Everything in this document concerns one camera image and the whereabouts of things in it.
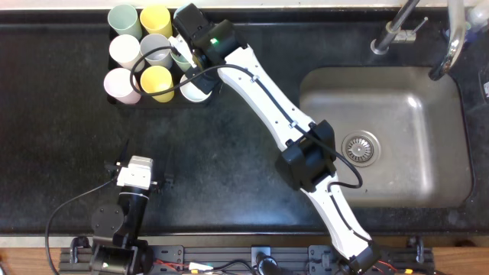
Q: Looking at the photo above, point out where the pink cup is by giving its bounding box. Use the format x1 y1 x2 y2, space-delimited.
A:
103 67 142 105

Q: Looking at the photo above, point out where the yellow cup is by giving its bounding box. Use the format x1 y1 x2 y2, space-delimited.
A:
139 65 176 104
139 4 173 39

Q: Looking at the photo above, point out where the white cup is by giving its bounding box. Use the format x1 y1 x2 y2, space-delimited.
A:
108 34 146 73
179 73 213 104

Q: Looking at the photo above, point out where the green cup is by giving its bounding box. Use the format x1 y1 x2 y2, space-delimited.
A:
107 3 144 41
170 49 196 73

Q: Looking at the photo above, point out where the grey cup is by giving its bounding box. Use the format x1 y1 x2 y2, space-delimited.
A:
139 33 174 70

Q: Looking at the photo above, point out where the blue cup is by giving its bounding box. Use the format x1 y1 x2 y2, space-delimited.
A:
173 3 192 20

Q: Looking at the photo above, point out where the steel sink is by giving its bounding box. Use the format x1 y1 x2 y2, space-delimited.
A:
299 66 474 209

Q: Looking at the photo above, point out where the steel tap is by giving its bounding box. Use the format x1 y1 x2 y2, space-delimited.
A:
369 0 469 83

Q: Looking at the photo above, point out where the blue soap bottle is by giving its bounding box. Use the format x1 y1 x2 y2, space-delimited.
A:
463 1 489 44

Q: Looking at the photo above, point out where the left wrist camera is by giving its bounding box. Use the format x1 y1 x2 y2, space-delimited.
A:
115 155 154 190

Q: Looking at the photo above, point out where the mounting rail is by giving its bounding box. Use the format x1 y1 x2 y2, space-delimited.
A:
59 235 436 275

